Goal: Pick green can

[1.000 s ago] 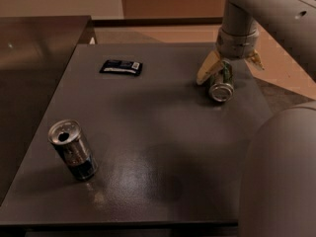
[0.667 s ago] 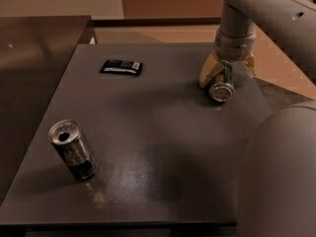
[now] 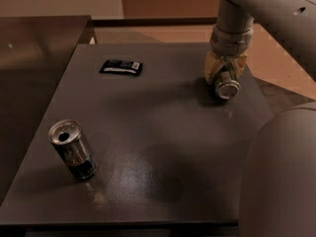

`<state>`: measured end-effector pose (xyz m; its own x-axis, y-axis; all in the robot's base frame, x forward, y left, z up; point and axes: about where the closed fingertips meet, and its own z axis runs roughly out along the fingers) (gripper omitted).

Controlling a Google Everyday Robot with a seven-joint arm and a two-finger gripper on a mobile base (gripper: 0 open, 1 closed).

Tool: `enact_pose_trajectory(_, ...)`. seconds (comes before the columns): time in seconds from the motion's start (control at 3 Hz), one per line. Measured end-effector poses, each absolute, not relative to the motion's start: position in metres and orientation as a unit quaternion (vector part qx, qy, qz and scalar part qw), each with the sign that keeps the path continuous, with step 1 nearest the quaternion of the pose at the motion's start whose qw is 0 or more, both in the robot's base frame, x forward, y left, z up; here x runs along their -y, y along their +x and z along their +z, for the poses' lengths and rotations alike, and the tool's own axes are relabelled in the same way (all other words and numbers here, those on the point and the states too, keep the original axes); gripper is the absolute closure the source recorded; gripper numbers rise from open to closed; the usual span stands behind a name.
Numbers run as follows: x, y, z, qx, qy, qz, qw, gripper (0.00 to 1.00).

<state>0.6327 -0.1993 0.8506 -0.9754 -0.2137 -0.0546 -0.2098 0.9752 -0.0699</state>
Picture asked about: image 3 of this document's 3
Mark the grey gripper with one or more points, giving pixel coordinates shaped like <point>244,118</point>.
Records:
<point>229,45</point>

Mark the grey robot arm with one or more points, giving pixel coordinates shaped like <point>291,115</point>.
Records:
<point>278,191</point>

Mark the dark side table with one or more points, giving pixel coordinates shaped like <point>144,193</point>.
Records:
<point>34,52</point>

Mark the dark blue energy drink can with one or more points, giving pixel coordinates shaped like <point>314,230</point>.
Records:
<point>68,139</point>

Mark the black snack packet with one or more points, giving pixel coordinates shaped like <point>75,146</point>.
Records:
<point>113,66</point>

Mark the green soda can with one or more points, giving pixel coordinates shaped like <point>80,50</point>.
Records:
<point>226,85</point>

